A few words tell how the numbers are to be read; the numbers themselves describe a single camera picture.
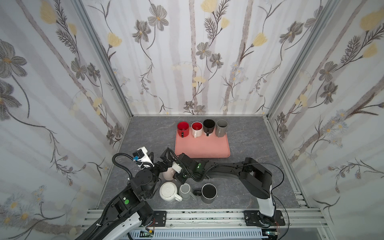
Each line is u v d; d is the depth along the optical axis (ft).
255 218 2.42
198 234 5.45
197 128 3.51
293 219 2.46
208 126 3.34
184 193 2.41
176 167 2.39
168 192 2.45
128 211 1.59
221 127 3.31
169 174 2.68
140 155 1.85
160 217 2.42
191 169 2.18
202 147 3.42
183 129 3.51
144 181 1.57
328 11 2.27
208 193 2.42
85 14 2.30
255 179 1.60
